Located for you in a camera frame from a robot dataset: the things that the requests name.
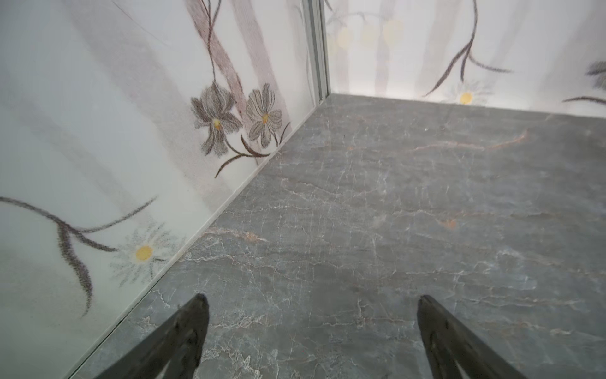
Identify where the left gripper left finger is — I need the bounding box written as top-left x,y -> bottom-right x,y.
98,294 -> 210,378

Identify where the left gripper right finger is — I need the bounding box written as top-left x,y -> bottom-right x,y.
417,295 -> 525,379

